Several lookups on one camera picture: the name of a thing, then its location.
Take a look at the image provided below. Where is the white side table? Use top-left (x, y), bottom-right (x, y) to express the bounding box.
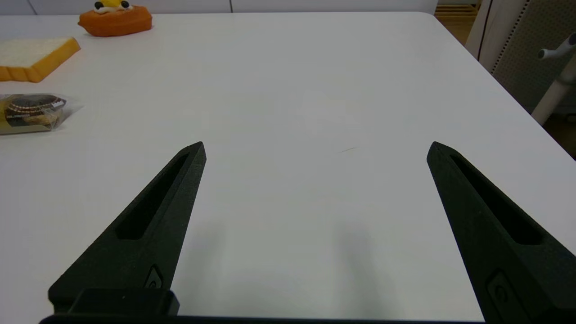
top-left (531, 34), bottom-right (576, 126)

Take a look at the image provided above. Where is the grey perforated panel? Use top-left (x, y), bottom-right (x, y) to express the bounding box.
top-left (466, 0), bottom-right (576, 114)

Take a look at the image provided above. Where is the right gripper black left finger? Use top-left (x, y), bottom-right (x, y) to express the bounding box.
top-left (48, 141), bottom-right (207, 313)

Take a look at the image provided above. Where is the grey table crank handle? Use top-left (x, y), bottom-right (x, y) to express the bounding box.
top-left (538, 32), bottom-right (576, 61)

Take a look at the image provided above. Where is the orange toy fruit tart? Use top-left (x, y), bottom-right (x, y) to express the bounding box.
top-left (77, 0), bottom-right (153, 37)

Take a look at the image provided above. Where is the toy bread slice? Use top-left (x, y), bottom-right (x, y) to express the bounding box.
top-left (0, 37), bottom-right (81, 83)

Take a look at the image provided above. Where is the gold chocolate balls pack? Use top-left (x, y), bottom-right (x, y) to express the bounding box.
top-left (0, 93), bottom-right (82, 135)

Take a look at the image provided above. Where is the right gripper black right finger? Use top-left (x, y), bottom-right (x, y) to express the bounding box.
top-left (426, 141), bottom-right (576, 324)

